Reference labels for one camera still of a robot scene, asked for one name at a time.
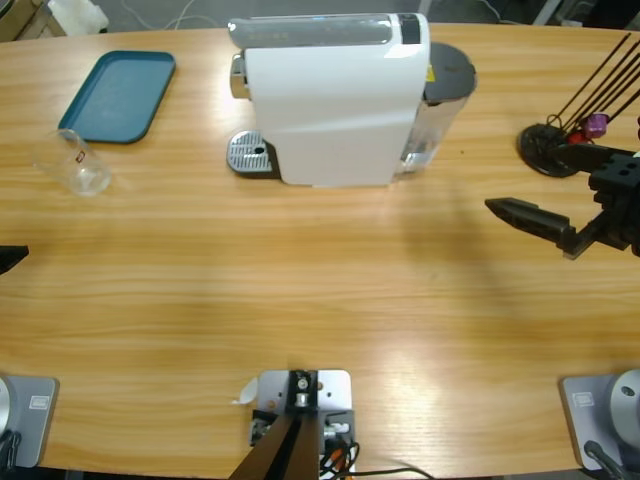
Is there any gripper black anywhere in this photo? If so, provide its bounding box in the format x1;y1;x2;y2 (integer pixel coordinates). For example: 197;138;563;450
484;143;640;260

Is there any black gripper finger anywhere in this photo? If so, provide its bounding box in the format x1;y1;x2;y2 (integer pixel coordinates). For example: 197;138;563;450
0;245;30;275

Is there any purple coffee capsule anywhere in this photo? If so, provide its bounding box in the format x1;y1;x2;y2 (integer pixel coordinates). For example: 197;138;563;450
585;113;609;139

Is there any clear drinking glass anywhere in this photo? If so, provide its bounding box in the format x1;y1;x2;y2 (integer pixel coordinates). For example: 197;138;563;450
32;128;112;197

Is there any white capsule coffee machine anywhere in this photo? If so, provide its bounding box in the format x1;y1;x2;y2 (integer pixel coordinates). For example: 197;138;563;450
225;12;479;190

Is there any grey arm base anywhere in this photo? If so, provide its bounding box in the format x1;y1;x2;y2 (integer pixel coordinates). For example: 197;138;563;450
558;368;640;474
0;374;60;469

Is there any black capsule holder with rods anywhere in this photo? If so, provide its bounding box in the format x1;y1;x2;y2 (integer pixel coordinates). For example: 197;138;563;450
517;32;640;179

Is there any teal plastic tray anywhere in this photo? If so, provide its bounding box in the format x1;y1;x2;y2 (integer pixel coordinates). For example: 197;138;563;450
57;49;177;145

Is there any cardboard box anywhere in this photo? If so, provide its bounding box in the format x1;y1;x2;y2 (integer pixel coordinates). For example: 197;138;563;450
0;0;69;42

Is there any white foam block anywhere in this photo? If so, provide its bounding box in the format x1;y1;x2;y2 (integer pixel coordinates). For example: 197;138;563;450
47;0;110;35

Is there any white paper tab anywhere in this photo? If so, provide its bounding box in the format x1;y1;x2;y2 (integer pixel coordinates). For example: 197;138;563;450
229;377;260;406

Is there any grey metal frame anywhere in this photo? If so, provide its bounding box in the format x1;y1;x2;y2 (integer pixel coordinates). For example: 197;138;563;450
530;0;566;26

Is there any black base cable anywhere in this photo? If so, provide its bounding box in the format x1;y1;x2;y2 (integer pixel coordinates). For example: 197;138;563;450
0;429;24;469
583;439;626;480

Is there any white floor cable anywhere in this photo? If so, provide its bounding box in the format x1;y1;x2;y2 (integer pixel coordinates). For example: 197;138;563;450
122;0;231;31

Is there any white mount block dark post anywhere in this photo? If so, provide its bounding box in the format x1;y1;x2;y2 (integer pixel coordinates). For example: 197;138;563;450
229;368;357;480

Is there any black orange cable bundle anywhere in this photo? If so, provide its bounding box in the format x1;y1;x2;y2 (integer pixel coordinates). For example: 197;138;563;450
319;438;436;480

